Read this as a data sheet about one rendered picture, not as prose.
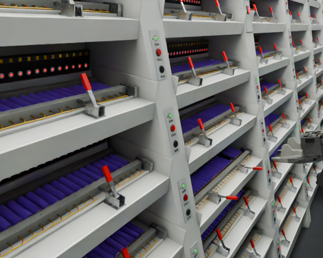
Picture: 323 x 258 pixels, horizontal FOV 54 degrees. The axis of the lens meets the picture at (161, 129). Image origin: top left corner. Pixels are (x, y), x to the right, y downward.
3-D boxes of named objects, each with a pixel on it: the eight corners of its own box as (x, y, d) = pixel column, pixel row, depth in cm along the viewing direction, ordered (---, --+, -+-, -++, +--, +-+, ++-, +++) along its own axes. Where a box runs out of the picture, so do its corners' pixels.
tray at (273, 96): (291, 97, 193) (297, 74, 188) (261, 120, 145) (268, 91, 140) (259, 89, 203) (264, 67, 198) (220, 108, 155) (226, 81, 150)
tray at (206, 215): (260, 167, 141) (265, 149, 138) (197, 239, 94) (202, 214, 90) (219, 152, 151) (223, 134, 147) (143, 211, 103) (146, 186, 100)
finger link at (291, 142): (280, 135, 109) (305, 136, 102) (282, 151, 110) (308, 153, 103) (275, 138, 107) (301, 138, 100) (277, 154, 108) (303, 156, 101)
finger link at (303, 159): (286, 154, 101) (316, 151, 98) (287, 159, 101) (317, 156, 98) (287, 159, 96) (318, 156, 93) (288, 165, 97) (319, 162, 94)
